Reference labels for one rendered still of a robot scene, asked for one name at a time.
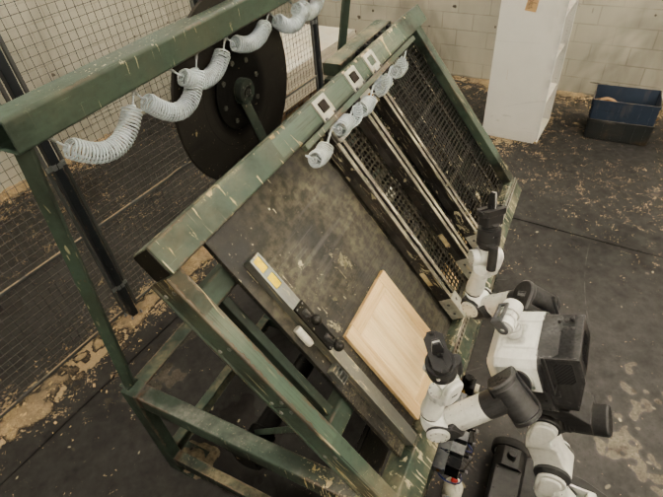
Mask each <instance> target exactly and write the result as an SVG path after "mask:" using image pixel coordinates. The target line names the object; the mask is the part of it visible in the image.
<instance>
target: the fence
mask: <svg viewBox="0 0 663 497"><path fill-rule="evenodd" d="M257 257H259V258H260V259H261V260H262V261H263V263H264V264H265V265H266V266H267V270H266V271H265V272H264V273H262V272H261V271H260V270H259V268H258V267H257V266H256V265H255V264H254V261H255V259H256V258H257ZM243 265H244V266H245V267H246V268H247V269H248V270H249V271H250V273H251V274H252V276H253V277H254V278H255V279H256V280H257V281H258V282H259V284H260V285H261V286H262V287H263V288H264V289H265V290H266V291H267V292H268V294H269V295H270V296H271V297H272V298H273V299H274V300H275V301H276V303H277V304H278V305H279V306H280V307H281V308H282V309H283V310H284V311H285V313H286V314H287V315H288V316H289V317H291V318H292V319H293V320H294V322H295V323H296V324H297V325H300V326H301V327H302V328H303V329H304V330H305V331H306V332H307V333H308V335H309V336H310V337H311V338H312V339H313V341H314V344H315V345H316V346H317V347H318V348H319V349H320V351H321V352H322V353H323V354H324V355H325V356H326V357H327V358H328V359H329V361H330V362H331V363H332V364H336V363H337V364H338V365H339V366H340V367H341V368H342V370H343V371H344V372H345V373H346V374H347V375H348V376H349V377H348V379H347V381H348V382H349V383H350V384H351V385H352V386H353V387H354V388H355V390H356V391H357V392H358V393H359V394H360V395H361V396H362V397H363V398H364V400H365V401H366V402H367V403H368V404H369V405H370V406H371V407H372V409H373V410H374V411H375V412H376V413H377V414H378V415H379V416H380V417H381V419H382V420H383V421H384V422H385V423H386V424H387V425H388V426H389V427H390V429H391V430H392V431H393V432H394V433H395V434H396V435H397V436H398V437H399V439H400V440H401V441H402V442H403V443H404V444H405V445H406V446H413V444H414V441H415V439H416V436H417V434H416V432H415V431H414V430H413V429H412V428H411V427H410V426H409V424H408V423H407V422H406V421H405V420H404V419H403V417H402V416H401V415H400V414H399V413H398V412H397V411H396V409H395V408H394V407H393V406H392V405H391V404H390V403H389V401H388V400H387V399H386V398H385V397H384V396H383V395H382V393H381V392H380V391H379V390H378V389H377V388H376V387H375V385H374V384H373V383H372V382H371V381H370V380H369V379H368V377H367V376H366V375H365V374H364V373H363V372H362V371H361V369H360V368H359V367H358V366H357V365H356V364H355V363H354V361H353V360H352V359H351V358H350V357H349V356H348V355H347V354H346V352H345V351H344V350H342V351H340V352H337V351H335V350H334V349H333V348H332V350H328V349H327V347H326V346H325V345H324V344H323V343H322V342H321V340H320V339H319V338H318V337H317V336H316V335H315V334H314V333H313V332H312V330H310V329H309V328H308V327H307V326H306V325H305V324H304V322H303V321H302V320H301V319H300V318H299V317H298V316H297V315H296V313H295V312H294V311H293V310H294V309H295V307H296V306H297V304H298V303H299V302H300V300H299V299H298V297H297V296H296V295H295V294H294V293H293V292H292V291H291V289H290V288H289V287H288V286H287V285H286V284H285V283H284V281H283V280H282V279H281V278H280V277H279V276H278V275H277V273H276V272H275V271H274V270H273V269H272V268H271V267H270V265H269V264H268V263H267V262H266V261H265V260H264V259H263V257H262V256H261V255H260V254H259V253H258V252H257V253H254V254H252V255H251V256H250V257H249V258H248V259H247V261H246V262H245V263H244V264H243ZM271 272H272V273H273V274H274V275H275V276H276V277H277V278H278V280H279V281H280V282H281V284H280V285H279V287H278V288H277V289H276V288H275V287H274V285H273V284H272V283H271V282H270V281H269V280H268V279H267V277H268V276H269V274H270V273H271Z"/></svg>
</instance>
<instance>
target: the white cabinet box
mask: <svg viewBox="0 0 663 497"><path fill-rule="evenodd" d="M578 2H579V0H501V5H500V12H499V19H498V26H497V32H496V39H495V46H494V52H493V58H492V65H491V72H490V79H489V85H488V92H487V99H486V106H485V112H484V119H483V126H482V127H483V128H484V130H485V132H486V133H487V135H491V136H496V137H501V138H506V139H511V140H516V141H522V142H527V143H532V144H533V143H537V142H538V140H539V138H540V136H541V134H542V133H543V131H544V129H545V127H546V125H547V124H548V122H549V120H550V117H551V113H552V109H553V102H554V98H555V94H556V90H557V86H558V82H559V78H560V74H561V69H562V65H563V61H564V57H565V53H566V50H567V46H568V42H569V38H570V34H571V30H572V26H573V22H574V18H575V14H576V10H577V6H578Z"/></svg>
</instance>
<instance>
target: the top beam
mask: <svg viewBox="0 0 663 497"><path fill-rule="evenodd" d="M426 20H427V19H426V17H425V16H424V14H423V12H422V11H421V9H420V7H419V6H418V4H416V5H415V6H414V7H412V8H411V9H410V10H408V11H407V12H406V13H405V14H403V15H402V16H401V17H400V18H399V19H398V20H397V21H396V22H394V23H393V24H392V25H391V26H390V27H389V28H388V29H387V30H385V31H384V32H383V33H382V34H381V35H380V36H379V37H377V38H376V39H375V40H374V41H373V42H372V43H371V44H370V45H369V46H367V47H366V48H365V49H364V50H363V51H362V52H361V53H360V54H358V55H357V56H356V57H355V58H354V59H353V60H352V61H351V62H349V63H348V64H347V65H346V66H345V67H344V68H343V69H342V70H341V71H339V72H338V73H337V74H336V75H335V76H334V77H333V78H332V79H330V80H329V81H328V82H327V83H326V84H325V85H324V86H323V87H321V88H320V89H319V90H318V91H317V92H316V93H315V94H314V95H312V96H311V97H310V98H309V99H308V100H307V101H306V102H305V103H304V104H302V105H301V106H300V107H299V108H298V109H297V110H296V111H294V112H293V113H292V114H291V115H290V116H289V117H288V118H287V119H285V120H284V121H283V122H282V123H281V124H280V125H279V126H278V127H276V128H275V129H274V130H273V131H272V132H271V133H270V134H269V135H268V136H266V137H265V138H264V139H263V140H262V141H261V142H260V143H259V144H257V145H256V146H255V147H254V149H253V150H252V151H251V152H249V153H248V154H247V155H246V156H245V157H244V158H243V159H242V160H240V161H239V162H238V163H237V164H236V165H235V166H234V167H233V168H232V169H230V170H229V171H228V172H227V173H226V174H225V175H224V176H223V177H221V178H219V179H218V180H217V181H216V182H215V183H214V184H212V185H211V186H210V187H209V188H208V189H207V190H206V191H205V192H204V193H202V194H201V195H200V196H199V197H198V198H197V199H196V200H195V201H193V202H192V203H191V204H190V205H189V206H188V208H187V209H185V210H184V211H183V212H182V213H181V214H180V215H179V216H178V217H176V218H175V219H174V220H173V221H172V222H171V223H170V224H169V225H168V226H166V227H165V228H164V229H163V230H162V231H161V232H160V233H159V234H157V235H156V236H155V237H154V238H153V239H152V240H151V241H150V242H148V243H147V244H146V245H145V246H144V247H143V248H142V249H140V250H139V251H138V252H137V253H136V254H135V255H134V256H133V259H134V260H135V261H136V262H137V263H138V264H139V265H140V266H141V267H142V268H143V269H144V270H145V271H146V272H147V273H148V274H149V275H150V276H151V277H152V278H153V279H154V280H155V281H156V282H159V281H161V280H163V279H165V278H167V277H169V276H171V275H173V274H175V273H176V272H177V271H178V270H179V269H180V268H181V267H182V266H183V265H184V264H185V263H186V262H187V261H188V260H189V259H190V258H191V257H192V256H193V255H194V254H195V253H196V252H197V251H198V250H199V249H200V247H201V246H202V245H203V244H204V243H205V242H206V241H207V240H208V239H209V238H210V237H211V236H212V235H213V234H214V233H215V232H216V231H217V230H218V229H219V228H220V227H221V226H222V225H223V224H224V223H225V222H226V221H227V220H228V219H229V218H230V217H231V216H232V215H233V214H234V213H235V212H236V211H237V210H238V209H239V208H240V207H241V206H242V205H243V204H244V203H245V202H246V201H247V200H248V199H249V198H250V197H251V196H252V195H253V194H254V193H255V192H256V191H257V190H258V189H259V188H260V187H261V186H262V185H263V184H264V183H265V182H266V181H267V180H268V179H269V178H270V177H271V176H272V175H273V174H274V173H275V172H276V171H277V170H278V169H279V168H280V167H281V166H282V165H283V164H284V163H285V162H286V161H287V160H288V159H289V158H290V157H291V156H292V155H293V154H294V153H295V152H296V151H297V150H298V149H299V148H300V147H301V146H302V145H303V144H304V143H305V142H306V141H307V140H308V139H309V138H310V137H311V136H312V135H313V134H314V133H315V132H316V131H317V130H318V129H319V128H320V127H321V126H322V125H323V124H324V121H323V120H322V119H321V118H320V116H319V115H318V113H317V112H316V111H315V109H314V108H313V106H312V105H311V102H312V101H314V100H315V99H316V98H317V97H318V96H319V95H320V94H321V93H324V94H325V95H326V96H327V98H328V99H329V101H330V102H331V104H332V105H333V107H334V108H335V109H336V110H338V109H339V108H340V107H341V106H342V105H343V104H344V103H345V102H346V101H347V100H348V99H349V97H350V96H351V95H352V94H353V93H354V90H353V89H352V87H351V86H350V85H349V83H348V82H347V80H346V79H345V77H344V76H343V73H344V72H345V71H346V70H348V69H349V68H350V67H351V66H352V65H354V67H355V68H356V69H357V71H358V72H359V74H360V75H361V77H362V78H363V80H365V81H366V80H367V79H368V78H369V77H370V76H371V75H372V72H371V71H370V69H369V68H368V66H367V65H366V63H365V62H364V61H363V59H362V56H363V55H364V54H365V53H366V52H367V51H368V50H370V49H372V51H373V52H374V54H375V55H376V57H377V58H378V60H379V61H380V63H382V64H383V63H384V62H385V61H386V60H387V59H388V58H389V57H390V56H391V55H392V54H393V53H394V52H395V51H396V50H397V49H398V48H399V47H400V46H401V45H402V44H403V43H404V42H405V41H406V40H407V39H408V38H409V37H410V36H411V35H412V34H413V33H414V32H415V31H416V30H417V29H418V28H419V27H420V26H421V25H422V24H423V23H424V22H425V21H426Z"/></svg>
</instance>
